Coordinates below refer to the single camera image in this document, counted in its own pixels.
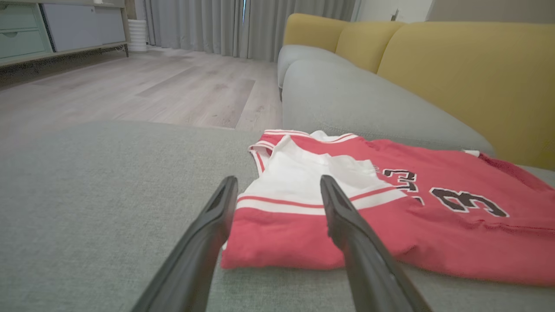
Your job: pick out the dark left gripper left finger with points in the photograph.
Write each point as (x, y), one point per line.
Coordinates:
(195, 260)

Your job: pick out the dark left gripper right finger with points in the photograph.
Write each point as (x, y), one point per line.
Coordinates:
(368, 268)

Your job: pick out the red basketball jersey white trim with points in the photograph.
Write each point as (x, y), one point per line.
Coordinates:
(433, 242)

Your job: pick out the large grey sofa seat cushion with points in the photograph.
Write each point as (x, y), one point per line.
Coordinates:
(86, 195)

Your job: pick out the large yellow sofa back cushion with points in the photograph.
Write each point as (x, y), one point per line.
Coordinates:
(477, 86)

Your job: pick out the white ribbed cylinder appliance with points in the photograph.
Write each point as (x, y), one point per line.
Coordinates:
(138, 37)

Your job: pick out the grey curtain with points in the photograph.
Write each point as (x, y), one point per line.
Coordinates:
(299, 21)
(195, 26)

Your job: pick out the low cabinet with green drawers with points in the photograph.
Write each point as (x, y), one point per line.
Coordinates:
(78, 26)

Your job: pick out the small dark wall fixture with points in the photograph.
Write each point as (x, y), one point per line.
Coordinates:
(396, 15)

